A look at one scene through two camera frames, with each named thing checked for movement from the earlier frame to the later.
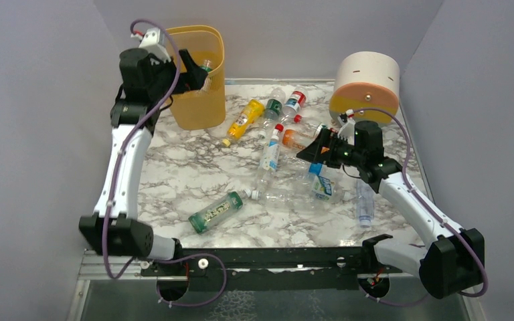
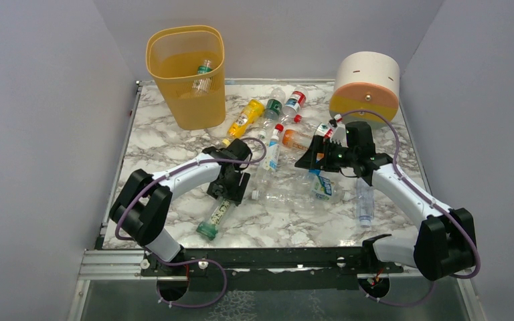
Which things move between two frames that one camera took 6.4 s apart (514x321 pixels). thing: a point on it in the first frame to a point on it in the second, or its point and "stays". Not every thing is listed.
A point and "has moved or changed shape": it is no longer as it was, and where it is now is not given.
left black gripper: (184, 70) to (229, 186)
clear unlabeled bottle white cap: (290, 196) stays
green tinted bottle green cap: (202, 219) has moved or changed shape
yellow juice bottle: (244, 120) stays
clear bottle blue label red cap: (271, 159) stays
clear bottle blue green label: (326, 189) stays
